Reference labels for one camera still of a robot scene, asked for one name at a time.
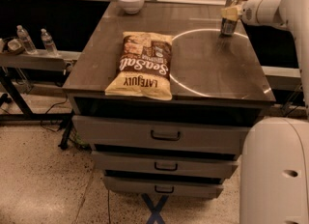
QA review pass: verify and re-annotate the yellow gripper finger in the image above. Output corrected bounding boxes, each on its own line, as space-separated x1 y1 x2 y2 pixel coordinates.
221 5 242 21

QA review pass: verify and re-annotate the middle drawer with handle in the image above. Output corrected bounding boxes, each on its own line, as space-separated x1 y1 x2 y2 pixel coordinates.
92 152 238 179

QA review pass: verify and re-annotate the top drawer with handle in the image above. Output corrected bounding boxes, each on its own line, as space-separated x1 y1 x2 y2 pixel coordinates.
72 115 248 155

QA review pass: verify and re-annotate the silver redbull can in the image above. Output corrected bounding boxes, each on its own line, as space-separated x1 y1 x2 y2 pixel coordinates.
221 0 241 36

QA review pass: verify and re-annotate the clear water bottle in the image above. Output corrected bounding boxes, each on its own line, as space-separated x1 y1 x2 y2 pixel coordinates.
41 29 59 56
16 25 38 54

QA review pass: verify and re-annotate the right clear water bottle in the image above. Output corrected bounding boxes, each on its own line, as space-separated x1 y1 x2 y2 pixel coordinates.
41 29 59 56

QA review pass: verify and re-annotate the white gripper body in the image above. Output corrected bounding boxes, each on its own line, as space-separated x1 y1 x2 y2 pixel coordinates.
241 0 283 26

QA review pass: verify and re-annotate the black floor cable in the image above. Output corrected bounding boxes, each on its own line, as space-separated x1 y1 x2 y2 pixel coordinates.
39 96 72 134

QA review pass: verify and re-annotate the grey drawer cabinet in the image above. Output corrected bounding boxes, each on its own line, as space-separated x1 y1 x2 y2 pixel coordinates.
64 2 275 186

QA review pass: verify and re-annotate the left clear water bottle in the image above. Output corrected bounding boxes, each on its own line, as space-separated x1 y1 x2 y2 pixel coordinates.
16 25 38 54

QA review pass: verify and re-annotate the drawer with handle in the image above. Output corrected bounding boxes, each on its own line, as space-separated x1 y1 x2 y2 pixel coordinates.
92 152 238 179
103 176 223 199
72 115 248 155

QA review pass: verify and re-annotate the brown sea salt chip bag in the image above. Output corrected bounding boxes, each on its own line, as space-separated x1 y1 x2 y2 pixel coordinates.
105 32 173 100

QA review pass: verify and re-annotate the grey side bench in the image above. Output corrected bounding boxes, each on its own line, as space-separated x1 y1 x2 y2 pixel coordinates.
0 50 80 150

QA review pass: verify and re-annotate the small round dish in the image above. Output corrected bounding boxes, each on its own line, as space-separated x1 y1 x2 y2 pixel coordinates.
2 37 24 55

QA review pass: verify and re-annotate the white bowl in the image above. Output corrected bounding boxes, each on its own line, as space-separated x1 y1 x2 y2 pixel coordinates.
117 0 145 14

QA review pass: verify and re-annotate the bottom drawer with handle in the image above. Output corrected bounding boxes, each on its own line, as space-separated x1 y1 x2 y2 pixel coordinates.
103 176 223 199

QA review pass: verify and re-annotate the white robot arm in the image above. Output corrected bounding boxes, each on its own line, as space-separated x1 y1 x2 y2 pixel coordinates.
221 0 309 224

